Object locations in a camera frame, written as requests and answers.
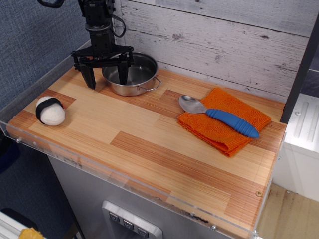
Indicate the blue handled metal spoon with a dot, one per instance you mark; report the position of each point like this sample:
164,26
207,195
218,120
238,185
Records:
194,106

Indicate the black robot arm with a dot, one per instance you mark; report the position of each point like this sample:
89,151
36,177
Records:
98,13

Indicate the silver button panel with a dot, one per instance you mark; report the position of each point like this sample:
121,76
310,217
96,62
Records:
143,229

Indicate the white aluminium box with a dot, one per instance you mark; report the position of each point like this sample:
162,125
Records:
297,168

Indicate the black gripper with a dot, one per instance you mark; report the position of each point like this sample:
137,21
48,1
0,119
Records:
102,52

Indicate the white black sushi toy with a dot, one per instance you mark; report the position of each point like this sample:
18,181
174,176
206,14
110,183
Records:
49,111

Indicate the silver cabinet front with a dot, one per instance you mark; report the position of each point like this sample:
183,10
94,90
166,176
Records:
86,193

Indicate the orange rag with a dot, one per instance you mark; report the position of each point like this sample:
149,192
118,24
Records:
216,133

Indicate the dark right post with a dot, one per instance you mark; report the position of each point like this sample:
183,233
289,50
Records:
301,73

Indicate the clear acrylic guard rail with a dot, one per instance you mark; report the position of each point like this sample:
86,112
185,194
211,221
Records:
138,141

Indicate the silver metal pot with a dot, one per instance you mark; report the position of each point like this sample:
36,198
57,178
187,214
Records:
142,76

